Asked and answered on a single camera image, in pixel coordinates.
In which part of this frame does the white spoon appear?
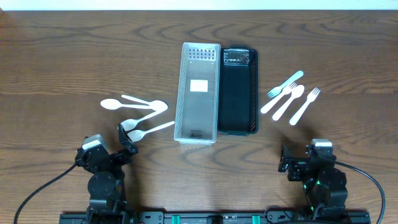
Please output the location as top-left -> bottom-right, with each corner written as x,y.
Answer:
120,111 -> 161,131
100,99 -> 151,110
127,121 -> 175,142

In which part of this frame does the white spoon bowl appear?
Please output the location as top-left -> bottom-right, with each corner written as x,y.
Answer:
121,95 -> 168,111

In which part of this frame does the white fork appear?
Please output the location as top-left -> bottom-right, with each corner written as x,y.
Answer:
289,88 -> 321,126
261,82 -> 297,114

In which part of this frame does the mint green plastic fork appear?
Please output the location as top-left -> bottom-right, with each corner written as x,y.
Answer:
267,70 -> 304,98

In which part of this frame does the white spoon among forks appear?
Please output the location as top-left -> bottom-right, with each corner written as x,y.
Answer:
272,85 -> 305,121

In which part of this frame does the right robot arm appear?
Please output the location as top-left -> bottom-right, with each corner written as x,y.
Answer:
278,139 -> 348,220

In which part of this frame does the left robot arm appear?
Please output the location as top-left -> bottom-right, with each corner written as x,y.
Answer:
75,124 -> 138,223

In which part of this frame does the white perforated plastic basket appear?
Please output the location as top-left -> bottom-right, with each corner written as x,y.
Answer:
174,42 -> 221,145

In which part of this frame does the black perforated plastic basket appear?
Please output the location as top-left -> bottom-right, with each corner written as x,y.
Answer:
218,47 -> 259,136

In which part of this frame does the left black cable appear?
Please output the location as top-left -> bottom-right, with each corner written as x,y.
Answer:
12,163 -> 77,224

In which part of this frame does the black cable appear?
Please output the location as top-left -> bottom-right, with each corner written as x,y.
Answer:
12,163 -> 77,224
334,160 -> 387,224

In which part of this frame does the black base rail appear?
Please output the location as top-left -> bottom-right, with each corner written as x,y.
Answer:
59,210 -> 371,224

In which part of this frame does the right black cable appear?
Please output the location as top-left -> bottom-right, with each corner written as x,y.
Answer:
334,160 -> 387,224

